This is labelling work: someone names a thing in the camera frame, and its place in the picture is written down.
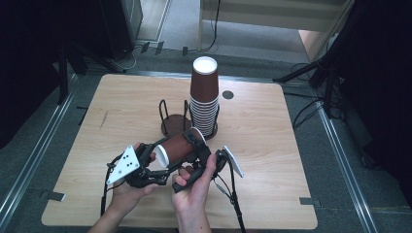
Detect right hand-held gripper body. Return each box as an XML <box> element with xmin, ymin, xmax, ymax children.
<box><xmin>171</xmin><ymin>145</ymin><xmax>245</xmax><ymax>194</ymax></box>

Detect person's left hand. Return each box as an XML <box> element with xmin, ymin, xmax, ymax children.
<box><xmin>109</xmin><ymin>142</ymin><xmax>160</xmax><ymax>213</ymax></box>

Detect black floor cables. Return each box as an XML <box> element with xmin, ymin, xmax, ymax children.
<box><xmin>291</xmin><ymin>62</ymin><xmax>326</xmax><ymax>131</ymax></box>

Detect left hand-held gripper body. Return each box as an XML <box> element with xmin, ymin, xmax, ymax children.
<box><xmin>106</xmin><ymin>142</ymin><xmax>170</xmax><ymax>189</ymax></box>

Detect stack of brown paper cups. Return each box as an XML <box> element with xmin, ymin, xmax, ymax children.
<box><xmin>189</xmin><ymin>55</ymin><xmax>220</xmax><ymax>137</ymax></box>

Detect black tripod stand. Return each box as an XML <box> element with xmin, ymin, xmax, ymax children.
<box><xmin>272</xmin><ymin>38</ymin><xmax>361</xmax><ymax>119</ymax></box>

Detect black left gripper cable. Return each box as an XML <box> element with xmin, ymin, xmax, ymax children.
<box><xmin>100</xmin><ymin>154</ymin><xmax>125</xmax><ymax>217</ymax></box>

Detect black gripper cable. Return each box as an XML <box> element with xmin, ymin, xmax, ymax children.
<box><xmin>100</xmin><ymin>154</ymin><xmax>125</xmax><ymax>217</ymax></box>
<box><xmin>213</xmin><ymin>159</ymin><xmax>247</xmax><ymax>233</ymax></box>

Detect dark cabinet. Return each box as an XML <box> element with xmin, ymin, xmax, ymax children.
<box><xmin>98</xmin><ymin>0</ymin><xmax>144</xmax><ymax>60</ymax></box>

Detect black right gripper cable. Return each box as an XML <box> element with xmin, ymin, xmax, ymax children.
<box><xmin>213</xmin><ymin>159</ymin><xmax>247</xmax><ymax>233</ymax></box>

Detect person's right hand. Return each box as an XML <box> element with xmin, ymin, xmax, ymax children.
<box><xmin>170</xmin><ymin>152</ymin><xmax>219</xmax><ymax>212</ymax></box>

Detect black wire cup holder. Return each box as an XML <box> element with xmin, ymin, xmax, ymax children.
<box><xmin>158</xmin><ymin>99</ymin><xmax>221</xmax><ymax>142</ymax></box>

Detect white floor cable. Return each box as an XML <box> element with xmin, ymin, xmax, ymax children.
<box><xmin>111</xmin><ymin>45</ymin><xmax>144</xmax><ymax>73</ymax></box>

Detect black metal stand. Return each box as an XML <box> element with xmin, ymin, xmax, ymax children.
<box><xmin>57</xmin><ymin>45</ymin><xmax>89</xmax><ymax>105</ymax></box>

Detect grey tape strip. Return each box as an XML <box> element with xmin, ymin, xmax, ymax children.
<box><xmin>40</xmin><ymin>190</ymin><xmax>67</xmax><ymax>203</ymax></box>
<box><xmin>298</xmin><ymin>196</ymin><xmax>323</xmax><ymax>207</ymax></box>

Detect black hanging cable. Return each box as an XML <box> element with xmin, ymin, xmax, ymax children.
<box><xmin>189</xmin><ymin>0</ymin><xmax>223</xmax><ymax>53</ymax></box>

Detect metal floor rail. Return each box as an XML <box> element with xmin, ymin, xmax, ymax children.
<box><xmin>315</xmin><ymin>100</ymin><xmax>380</xmax><ymax>233</ymax></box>
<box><xmin>0</xmin><ymin>73</ymin><xmax>80</xmax><ymax>224</ymax></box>

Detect single brown paper cup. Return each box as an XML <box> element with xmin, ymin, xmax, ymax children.
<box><xmin>154</xmin><ymin>126</ymin><xmax>208</xmax><ymax>169</ymax></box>

